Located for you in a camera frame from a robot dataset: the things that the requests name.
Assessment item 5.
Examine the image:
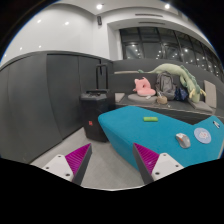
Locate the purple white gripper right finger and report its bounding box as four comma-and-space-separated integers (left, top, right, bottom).
133, 143, 183, 185

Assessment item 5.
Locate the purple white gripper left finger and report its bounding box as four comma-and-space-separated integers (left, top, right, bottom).
43, 144, 92, 185

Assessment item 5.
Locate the grey computer mouse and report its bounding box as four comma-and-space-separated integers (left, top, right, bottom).
176, 133, 191, 148

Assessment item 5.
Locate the round light blue mouse pad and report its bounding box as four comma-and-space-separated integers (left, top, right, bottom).
194, 128, 212, 144

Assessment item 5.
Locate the teal upholstered bench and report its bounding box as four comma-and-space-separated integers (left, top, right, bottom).
98, 106, 224, 168

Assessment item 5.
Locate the green rectangular block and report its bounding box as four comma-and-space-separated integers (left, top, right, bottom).
143, 117, 158, 122

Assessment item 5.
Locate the small brown round bag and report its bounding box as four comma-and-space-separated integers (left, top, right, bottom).
157, 96, 168, 105

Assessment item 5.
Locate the black wheeled speaker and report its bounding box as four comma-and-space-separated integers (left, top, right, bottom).
79, 63, 114, 143

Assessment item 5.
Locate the round grey cushion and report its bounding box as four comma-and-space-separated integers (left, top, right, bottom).
128, 94, 157, 103

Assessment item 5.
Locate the dark blue bag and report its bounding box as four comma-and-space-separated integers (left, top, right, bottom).
175, 88, 188, 101

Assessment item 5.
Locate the grey square cushion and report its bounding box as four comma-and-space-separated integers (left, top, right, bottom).
188, 100, 212, 112

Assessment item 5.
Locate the pink plush pillow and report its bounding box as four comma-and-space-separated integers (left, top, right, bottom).
133, 77, 156, 96

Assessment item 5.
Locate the grey backpack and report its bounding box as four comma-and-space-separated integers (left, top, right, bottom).
155, 72, 176, 100

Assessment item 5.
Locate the dark grey sofa bench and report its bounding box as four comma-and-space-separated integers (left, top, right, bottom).
109, 59, 224, 124

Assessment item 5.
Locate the green dragon plush toy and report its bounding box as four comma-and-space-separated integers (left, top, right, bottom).
149, 63, 206, 103

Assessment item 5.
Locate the wall mounted black speaker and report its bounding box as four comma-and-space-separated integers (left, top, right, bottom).
97, 16, 102, 25

